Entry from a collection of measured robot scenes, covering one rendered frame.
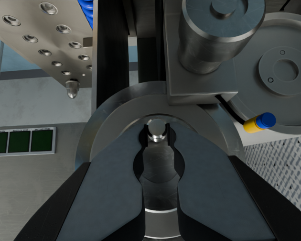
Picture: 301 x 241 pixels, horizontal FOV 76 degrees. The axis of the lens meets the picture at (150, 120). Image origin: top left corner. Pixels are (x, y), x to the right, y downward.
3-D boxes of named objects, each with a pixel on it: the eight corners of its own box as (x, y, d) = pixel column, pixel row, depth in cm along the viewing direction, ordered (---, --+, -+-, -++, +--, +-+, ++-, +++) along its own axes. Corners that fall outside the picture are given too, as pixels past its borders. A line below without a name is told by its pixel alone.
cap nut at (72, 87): (76, 80, 51) (76, 95, 50) (81, 85, 55) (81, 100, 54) (63, 80, 51) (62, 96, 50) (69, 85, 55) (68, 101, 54)
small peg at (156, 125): (144, 119, 13) (165, 114, 13) (146, 126, 15) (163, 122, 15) (148, 140, 12) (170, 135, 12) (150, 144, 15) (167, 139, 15)
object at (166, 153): (111, 216, 14) (109, 115, 16) (116, 209, 16) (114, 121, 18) (214, 211, 14) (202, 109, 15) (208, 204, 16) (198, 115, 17)
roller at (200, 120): (245, 115, 16) (210, 262, 14) (192, 143, 41) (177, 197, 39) (116, 78, 17) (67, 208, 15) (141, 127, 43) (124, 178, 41)
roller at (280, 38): (339, 7, 18) (375, 132, 16) (235, 95, 43) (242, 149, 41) (212, 16, 19) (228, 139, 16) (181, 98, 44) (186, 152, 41)
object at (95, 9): (98, -54, 23) (96, 95, 19) (128, 54, 46) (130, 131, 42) (94, -53, 23) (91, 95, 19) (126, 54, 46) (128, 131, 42)
